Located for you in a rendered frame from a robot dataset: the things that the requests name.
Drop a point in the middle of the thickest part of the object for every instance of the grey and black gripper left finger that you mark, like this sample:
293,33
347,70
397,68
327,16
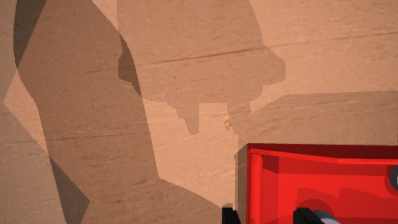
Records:
230,216

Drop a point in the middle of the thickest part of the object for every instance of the red open-front bin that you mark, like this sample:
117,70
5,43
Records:
356,189

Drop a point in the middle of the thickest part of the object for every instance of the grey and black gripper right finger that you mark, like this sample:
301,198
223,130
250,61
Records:
305,216

